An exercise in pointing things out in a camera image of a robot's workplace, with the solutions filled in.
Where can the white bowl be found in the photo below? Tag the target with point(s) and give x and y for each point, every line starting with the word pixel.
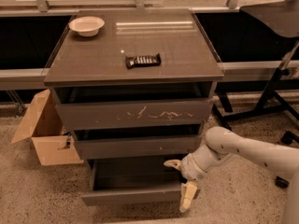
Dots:
pixel 86 26

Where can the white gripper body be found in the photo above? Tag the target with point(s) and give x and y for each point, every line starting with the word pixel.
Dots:
pixel 189 168

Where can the metal window railing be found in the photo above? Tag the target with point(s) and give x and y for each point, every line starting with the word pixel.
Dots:
pixel 137 0

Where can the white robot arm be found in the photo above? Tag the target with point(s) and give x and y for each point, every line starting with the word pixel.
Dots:
pixel 220 146

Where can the black snack bar wrapper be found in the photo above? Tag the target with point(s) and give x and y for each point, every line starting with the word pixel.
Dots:
pixel 143 61

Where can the grey drawer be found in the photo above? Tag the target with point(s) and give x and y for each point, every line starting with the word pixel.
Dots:
pixel 133 180
pixel 132 106
pixel 139 141

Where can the open cardboard box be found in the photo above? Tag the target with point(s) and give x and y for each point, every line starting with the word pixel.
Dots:
pixel 41 123

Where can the black rolling side table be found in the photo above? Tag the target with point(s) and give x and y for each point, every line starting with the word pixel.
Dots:
pixel 282 19

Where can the grey bottom drawer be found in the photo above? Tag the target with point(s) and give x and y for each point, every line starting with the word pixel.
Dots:
pixel 133 180

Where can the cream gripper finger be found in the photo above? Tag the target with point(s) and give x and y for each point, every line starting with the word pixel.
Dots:
pixel 188 191
pixel 173 164

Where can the grey top drawer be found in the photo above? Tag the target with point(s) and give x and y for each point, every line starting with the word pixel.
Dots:
pixel 132 106

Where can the grey drawer cabinet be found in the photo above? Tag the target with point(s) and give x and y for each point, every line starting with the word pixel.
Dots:
pixel 100 60

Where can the grey middle drawer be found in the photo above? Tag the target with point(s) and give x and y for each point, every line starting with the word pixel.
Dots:
pixel 139 141

